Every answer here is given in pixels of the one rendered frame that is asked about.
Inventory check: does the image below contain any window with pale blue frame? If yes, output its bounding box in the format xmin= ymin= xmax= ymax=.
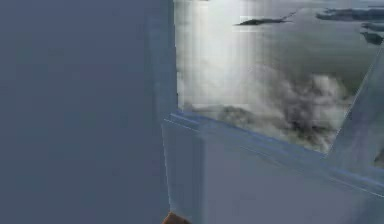
xmin=161 ymin=0 xmax=384 ymax=198

